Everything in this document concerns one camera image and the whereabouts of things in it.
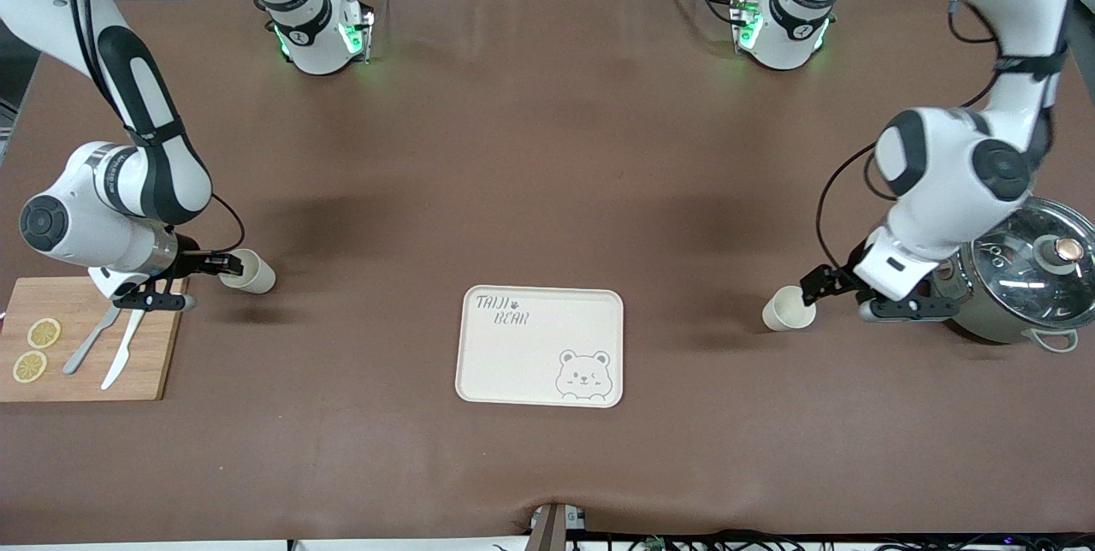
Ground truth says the white plastic knife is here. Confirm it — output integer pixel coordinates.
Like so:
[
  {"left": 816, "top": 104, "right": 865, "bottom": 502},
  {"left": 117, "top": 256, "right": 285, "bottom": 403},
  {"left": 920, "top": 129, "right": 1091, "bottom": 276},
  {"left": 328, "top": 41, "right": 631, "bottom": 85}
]
[{"left": 101, "top": 310, "right": 145, "bottom": 391}]

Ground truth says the cream tray with bear print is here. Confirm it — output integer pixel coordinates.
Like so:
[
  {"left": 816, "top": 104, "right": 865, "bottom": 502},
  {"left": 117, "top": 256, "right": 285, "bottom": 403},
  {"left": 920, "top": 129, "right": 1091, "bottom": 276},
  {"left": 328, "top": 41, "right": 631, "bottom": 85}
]
[{"left": 454, "top": 285, "right": 624, "bottom": 409}]

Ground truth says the metal table bracket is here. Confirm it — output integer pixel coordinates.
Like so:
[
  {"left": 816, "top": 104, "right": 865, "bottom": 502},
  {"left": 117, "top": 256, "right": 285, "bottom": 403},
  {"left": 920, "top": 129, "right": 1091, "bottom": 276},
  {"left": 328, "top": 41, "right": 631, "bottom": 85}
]
[{"left": 528, "top": 502, "right": 588, "bottom": 551}]

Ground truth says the glass pot lid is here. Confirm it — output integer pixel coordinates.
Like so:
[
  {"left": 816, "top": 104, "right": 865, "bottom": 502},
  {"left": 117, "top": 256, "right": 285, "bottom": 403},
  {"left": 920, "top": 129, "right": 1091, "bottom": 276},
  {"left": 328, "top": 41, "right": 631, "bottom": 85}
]
[{"left": 956, "top": 198, "right": 1095, "bottom": 331}]

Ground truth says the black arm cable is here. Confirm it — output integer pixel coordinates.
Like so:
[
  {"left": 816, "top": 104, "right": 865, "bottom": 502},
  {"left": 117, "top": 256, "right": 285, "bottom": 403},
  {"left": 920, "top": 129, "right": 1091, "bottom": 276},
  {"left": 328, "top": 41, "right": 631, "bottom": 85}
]
[
  {"left": 209, "top": 193, "right": 247, "bottom": 255},
  {"left": 815, "top": 143, "right": 879, "bottom": 271}
]

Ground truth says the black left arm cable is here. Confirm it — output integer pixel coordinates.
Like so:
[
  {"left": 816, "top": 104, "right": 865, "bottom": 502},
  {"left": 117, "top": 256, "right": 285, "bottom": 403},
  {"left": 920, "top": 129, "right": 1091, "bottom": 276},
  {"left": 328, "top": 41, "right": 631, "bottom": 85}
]
[{"left": 815, "top": 143, "right": 879, "bottom": 271}]

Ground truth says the white plastic cup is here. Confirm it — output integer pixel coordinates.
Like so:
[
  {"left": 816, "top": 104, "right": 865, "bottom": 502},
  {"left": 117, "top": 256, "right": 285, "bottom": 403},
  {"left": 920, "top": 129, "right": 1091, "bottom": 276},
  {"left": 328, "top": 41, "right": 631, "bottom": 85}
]
[
  {"left": 218, "top": 249, "right": 277, "bottom": 294},
  {"left": 762, "top": 285, "right": 817, "bottom": 333}
]

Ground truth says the brown table mat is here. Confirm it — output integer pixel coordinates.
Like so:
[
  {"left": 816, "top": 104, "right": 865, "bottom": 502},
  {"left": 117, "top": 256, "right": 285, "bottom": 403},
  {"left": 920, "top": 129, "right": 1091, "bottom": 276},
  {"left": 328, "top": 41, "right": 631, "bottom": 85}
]
[{"left": 0, "top": 0, "right": 1095, "bottom": 545}]

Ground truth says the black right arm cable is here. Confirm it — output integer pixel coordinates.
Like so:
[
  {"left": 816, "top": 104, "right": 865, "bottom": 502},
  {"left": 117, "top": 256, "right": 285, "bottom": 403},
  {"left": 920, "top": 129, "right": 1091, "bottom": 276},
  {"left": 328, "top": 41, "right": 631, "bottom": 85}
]
[{"left": 209, "top": 193, "right": 247, "bottom": 255}]

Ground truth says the wooden cutting board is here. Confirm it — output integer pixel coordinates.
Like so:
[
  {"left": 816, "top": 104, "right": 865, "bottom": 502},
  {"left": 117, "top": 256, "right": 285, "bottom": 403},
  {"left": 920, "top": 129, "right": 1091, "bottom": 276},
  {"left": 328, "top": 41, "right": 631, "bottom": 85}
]
[{"left": 0, "top": 275, "right": 189, "bottom": 403}]

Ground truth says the grey plastic knife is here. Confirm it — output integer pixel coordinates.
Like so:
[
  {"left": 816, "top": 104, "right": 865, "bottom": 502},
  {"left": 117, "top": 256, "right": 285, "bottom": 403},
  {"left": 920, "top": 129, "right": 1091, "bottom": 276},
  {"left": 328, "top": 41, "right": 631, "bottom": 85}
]
[{"left": 62, "top": 305, "right": 121, "bottom": 376}]

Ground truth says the grey-green cooking pot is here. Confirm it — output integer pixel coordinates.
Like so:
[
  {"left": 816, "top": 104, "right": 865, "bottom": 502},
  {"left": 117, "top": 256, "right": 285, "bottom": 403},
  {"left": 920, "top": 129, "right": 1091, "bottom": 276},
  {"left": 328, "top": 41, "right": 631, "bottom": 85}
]
[{"left": 928, "top": 196, "right": 1095, "bottom": 353}]

